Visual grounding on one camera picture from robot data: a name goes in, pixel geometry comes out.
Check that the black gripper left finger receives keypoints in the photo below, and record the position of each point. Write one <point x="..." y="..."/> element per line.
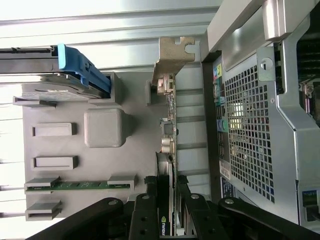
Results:
<point x="143" y="220"/>

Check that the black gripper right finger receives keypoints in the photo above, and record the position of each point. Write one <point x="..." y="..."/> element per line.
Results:
<point x="200" y="217"/>

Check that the green RAM stick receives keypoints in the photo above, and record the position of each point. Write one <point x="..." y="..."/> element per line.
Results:
<point x="80" y="186"/>

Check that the grey plastic parts rack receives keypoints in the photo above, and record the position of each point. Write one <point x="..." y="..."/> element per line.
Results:
<point x="100" y="162"/>

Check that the silver computer case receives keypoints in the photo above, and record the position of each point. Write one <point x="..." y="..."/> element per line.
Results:
<point x="250" y="125"/>

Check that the CPU socket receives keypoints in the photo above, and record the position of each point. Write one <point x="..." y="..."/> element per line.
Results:
<point x="312" y="100"/>

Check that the hard disk in blue carrier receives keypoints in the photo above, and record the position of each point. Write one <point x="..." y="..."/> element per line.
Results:
<point x="75" y="60"/>

